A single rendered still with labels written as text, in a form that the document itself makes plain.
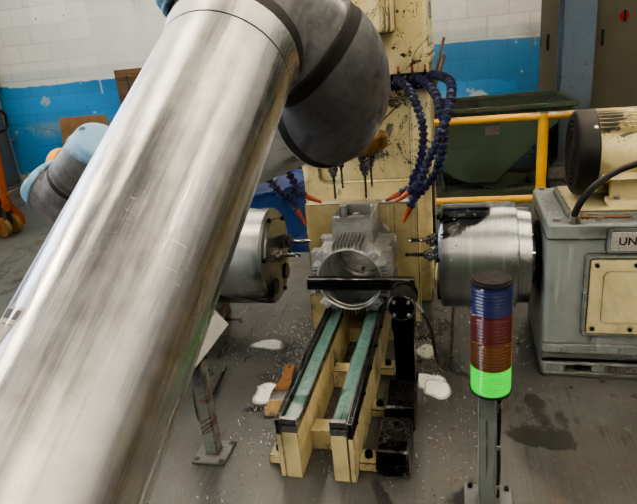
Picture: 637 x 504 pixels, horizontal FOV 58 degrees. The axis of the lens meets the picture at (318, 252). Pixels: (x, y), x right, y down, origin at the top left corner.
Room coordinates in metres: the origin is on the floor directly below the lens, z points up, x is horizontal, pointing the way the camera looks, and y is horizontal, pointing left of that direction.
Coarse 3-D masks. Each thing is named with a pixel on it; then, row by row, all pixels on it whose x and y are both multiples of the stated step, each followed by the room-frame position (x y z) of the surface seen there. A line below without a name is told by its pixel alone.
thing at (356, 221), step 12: (348, 204) 1.45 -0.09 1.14; (360, 204) 1.44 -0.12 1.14; (348, 216) 1.44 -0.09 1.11; (360, 216) 1.39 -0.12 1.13; (372, 216) 1.33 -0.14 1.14; (336, 228) 1.34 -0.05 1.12; (348, 228) 1.33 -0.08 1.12; (360, 228) 1.32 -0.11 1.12; (372, 228) 1.32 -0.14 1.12; (372, 240) 1.31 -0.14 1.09
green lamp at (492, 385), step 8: (472, 368) 0.74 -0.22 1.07; (472, 376) 0.74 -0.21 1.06; (480, 376) 0.73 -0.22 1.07; (488, 376) 0.72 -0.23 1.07; (496, 376) 0.72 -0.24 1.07; (504, 376) 0.72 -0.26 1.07; (472, 384) 0.74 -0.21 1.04; (480, 384) 0.73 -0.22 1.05; (488, 384) 0.72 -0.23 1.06; (496, 384) 0.72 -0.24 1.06; (504, 384) 0.72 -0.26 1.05; (480, 392) 0.73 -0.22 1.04; (488, 392) 0.72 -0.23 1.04; (496, 392) 0.72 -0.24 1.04; (504, 392) 0.72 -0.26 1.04
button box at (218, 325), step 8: (216, 312) 1.02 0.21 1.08; (216, 320) 1.00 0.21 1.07; (224, 320) 1.02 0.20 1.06; (208, 328) 0.97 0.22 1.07; (216, 328) 0.98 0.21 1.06; (224, 328) 1.00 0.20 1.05; (208, 336) 0.95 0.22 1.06; (216, 336) 0.96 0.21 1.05; (208, 344) 0.93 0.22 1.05; (200, 352) 0.90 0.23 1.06; (200, 360) 0.89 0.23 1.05
